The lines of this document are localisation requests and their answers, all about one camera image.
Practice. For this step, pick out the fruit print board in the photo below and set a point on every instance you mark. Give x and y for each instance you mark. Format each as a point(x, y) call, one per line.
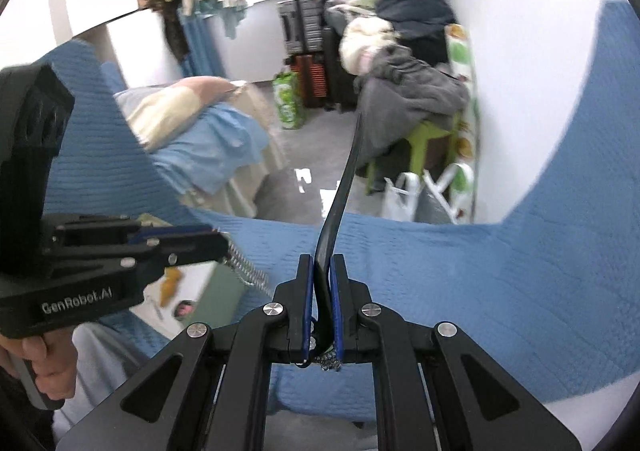
point(462, 81)

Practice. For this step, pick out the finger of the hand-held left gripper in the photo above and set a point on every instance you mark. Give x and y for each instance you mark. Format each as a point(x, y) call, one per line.
point(170, 230)
point(190, 248)

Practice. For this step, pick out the green shopping bag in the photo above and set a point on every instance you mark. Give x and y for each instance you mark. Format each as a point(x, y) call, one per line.
point(289, 101)

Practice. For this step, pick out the white plastic bag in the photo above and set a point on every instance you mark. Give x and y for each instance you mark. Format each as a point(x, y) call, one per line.
point(400, 198)

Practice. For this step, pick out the cream pillow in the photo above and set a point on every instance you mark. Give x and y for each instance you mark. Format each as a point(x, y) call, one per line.
point(170, 106)

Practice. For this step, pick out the dark navy garment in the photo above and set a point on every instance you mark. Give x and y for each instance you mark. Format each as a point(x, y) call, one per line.
point(415, 16)

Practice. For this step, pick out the blue quilted blanket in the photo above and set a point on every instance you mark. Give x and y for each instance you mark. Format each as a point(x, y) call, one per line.
point(450, 281)

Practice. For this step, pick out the grey ribbed suitcase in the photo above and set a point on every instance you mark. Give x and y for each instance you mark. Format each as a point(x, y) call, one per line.
point(302, 26)

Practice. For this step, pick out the grey garment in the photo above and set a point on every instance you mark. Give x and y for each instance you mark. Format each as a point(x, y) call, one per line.
point(410, 86)

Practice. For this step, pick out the white box with green sides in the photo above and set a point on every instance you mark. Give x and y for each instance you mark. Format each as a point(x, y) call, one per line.
point(200, 283)

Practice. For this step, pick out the green stool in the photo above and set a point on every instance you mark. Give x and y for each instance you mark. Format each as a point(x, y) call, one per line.
point(425, 136)

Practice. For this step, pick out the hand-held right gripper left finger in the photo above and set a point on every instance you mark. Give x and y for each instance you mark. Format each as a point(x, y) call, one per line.
point(306, 306)

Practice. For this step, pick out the orange ribbed suitcase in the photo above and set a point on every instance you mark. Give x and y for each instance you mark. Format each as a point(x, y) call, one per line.
point(310, 81)

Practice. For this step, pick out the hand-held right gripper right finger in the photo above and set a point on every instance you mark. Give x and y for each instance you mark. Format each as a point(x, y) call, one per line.
point(339, 306)

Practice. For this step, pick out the person's left hand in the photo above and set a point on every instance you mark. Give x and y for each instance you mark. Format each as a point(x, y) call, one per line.
point(57, 361)

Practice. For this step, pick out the cream fluffy garment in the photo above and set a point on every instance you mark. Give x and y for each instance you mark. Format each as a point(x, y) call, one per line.
point(367, 43)

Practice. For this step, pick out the black suitcase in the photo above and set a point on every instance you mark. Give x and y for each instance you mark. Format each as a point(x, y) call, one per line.
point(340, 71)

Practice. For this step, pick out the teal hanging garment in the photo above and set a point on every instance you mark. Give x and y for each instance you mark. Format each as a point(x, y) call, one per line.
point(225, 16)

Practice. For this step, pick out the light blue sheet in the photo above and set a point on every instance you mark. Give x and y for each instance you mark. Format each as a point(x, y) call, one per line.
point(215, 146)

